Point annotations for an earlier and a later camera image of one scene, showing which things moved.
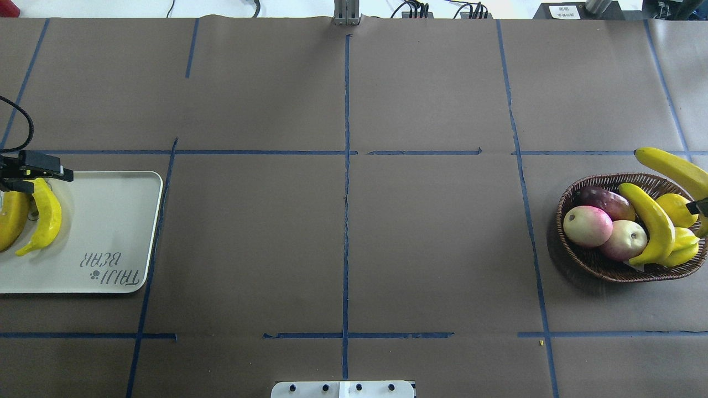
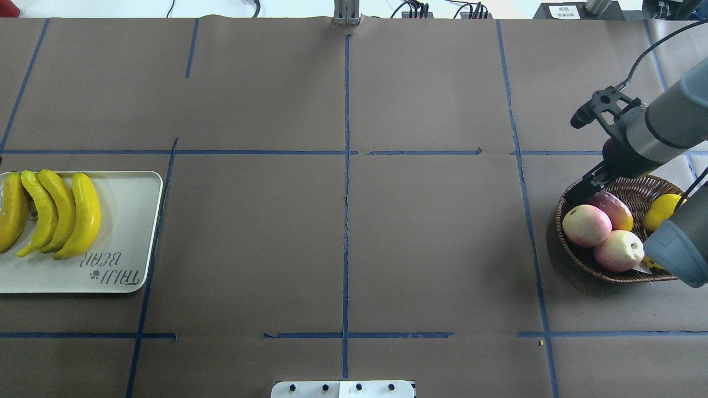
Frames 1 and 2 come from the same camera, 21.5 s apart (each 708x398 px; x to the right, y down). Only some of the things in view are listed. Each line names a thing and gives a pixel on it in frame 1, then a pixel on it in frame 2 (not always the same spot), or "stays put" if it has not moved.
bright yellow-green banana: x=50 y=216 stays put
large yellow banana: x=693 y=179 → x=66 y=211
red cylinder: x=8 y=9 stays put
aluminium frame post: x=346 y=12 stays put
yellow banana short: x=666 y=228 → x=88 y=218
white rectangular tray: x=104 y=242 stays put
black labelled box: x=577 y=11 stays put
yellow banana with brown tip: x=13 y=218 stays put
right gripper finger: x=693 y=208 → x=581 y=192
